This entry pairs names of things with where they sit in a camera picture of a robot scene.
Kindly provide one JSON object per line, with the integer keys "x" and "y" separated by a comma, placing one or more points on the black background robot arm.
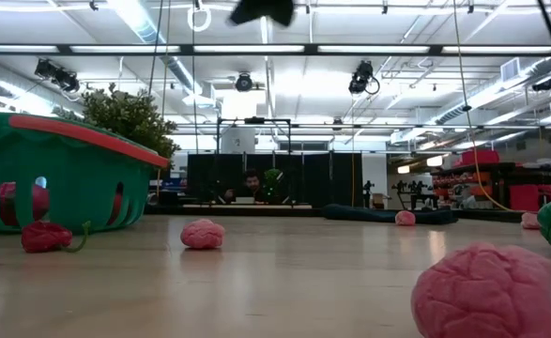
{"x": 413, "y": 188}

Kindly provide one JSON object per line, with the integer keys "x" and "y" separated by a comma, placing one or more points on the shelf with red bins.
{"x": 479, "y": 157}

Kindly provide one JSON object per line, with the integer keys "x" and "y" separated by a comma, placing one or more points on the person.
{"x": 251, "y": 185}

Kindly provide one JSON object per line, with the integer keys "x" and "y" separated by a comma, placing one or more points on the red toy bell pepper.
{"x": 7, "y": 206}

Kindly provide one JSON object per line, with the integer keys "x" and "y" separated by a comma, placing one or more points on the white box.
{"x": 237, "y": 140}

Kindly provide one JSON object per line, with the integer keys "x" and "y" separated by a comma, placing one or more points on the red toy cherry green stem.
{"x": 45, "y": 237}

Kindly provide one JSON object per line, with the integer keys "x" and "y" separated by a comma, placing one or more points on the black ceiling-mounted camera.
{"x": 56, "y": 75}
{"x": 542, "y": 85}
{"x": 243, "y": 82}
{"x": 360, "y": 77}

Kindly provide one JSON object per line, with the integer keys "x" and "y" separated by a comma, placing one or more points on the black partition panels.
{"x": 312, "y": 178}

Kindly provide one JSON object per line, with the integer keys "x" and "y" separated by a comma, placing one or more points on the green bushy artificial plant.
{"x": 129, "y": 117}

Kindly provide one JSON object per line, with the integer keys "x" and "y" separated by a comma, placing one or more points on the background green plant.
{"x": 272, "y": 180}

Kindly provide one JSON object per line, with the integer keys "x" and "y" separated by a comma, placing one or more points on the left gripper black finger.
{"x": 282, "y": 10}
{"x": 249, "y": 9}

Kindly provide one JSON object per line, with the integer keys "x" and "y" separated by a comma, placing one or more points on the folded navy blue cloth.
{"x": 364, "y": 214}

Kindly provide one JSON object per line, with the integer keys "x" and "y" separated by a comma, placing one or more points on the pink textured toy fruit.
{"x": 530, "y": 220}
{"x": 405, "y": 218}
{"x": 202, "y": 234}
{"x": 486, "y": 296}

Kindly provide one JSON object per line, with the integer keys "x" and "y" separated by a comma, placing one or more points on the black background robot frame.
{"x": 254, "y": 120}

